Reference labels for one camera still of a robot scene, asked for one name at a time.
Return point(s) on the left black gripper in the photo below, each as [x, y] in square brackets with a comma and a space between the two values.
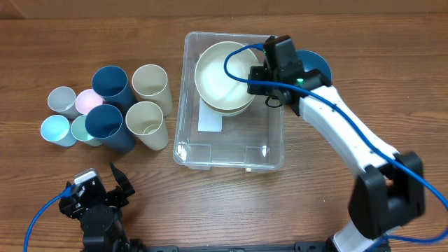
[117, 194]

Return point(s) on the tall navy cup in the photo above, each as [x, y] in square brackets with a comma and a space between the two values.
[106, 123]
[112, 84]

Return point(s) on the small grey cup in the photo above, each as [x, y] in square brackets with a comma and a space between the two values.
[62, 100]

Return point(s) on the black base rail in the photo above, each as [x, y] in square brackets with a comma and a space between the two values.
[299, 246]

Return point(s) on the clear plastic storage bin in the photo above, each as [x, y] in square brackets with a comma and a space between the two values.
[252, 140]

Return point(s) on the tall navy cup front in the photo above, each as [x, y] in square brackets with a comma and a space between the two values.
[106, 123]

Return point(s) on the cream bowl stack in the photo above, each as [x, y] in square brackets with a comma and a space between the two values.
[217, 90]

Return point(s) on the white label in bin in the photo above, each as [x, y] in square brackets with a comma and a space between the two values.
[209, 120]

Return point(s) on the tall beige cup rear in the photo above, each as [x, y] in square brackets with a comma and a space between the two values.
[151, 83]

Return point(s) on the dark blue bowl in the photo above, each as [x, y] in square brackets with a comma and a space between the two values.
[311, 60]

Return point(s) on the small light blue cup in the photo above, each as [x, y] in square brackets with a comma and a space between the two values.
[56, 129]

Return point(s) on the tall beige cup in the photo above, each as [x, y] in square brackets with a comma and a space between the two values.
[146, 121]
[151, 83]

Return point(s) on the small pink cup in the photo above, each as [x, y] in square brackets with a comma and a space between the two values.
[87, 100]

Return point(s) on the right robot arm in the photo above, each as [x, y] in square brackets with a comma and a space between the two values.
[387, 194]

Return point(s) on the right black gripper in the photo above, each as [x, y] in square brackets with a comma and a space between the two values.
[256, 72]

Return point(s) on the tall beige cup front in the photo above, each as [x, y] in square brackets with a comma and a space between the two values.
[146, 121]

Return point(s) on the small mint green cup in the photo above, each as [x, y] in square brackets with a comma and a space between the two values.
[80, 132]

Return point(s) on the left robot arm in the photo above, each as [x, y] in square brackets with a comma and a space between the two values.
[98, 210]

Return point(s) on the tall navy cup rear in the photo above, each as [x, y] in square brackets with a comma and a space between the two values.
[112, 84]

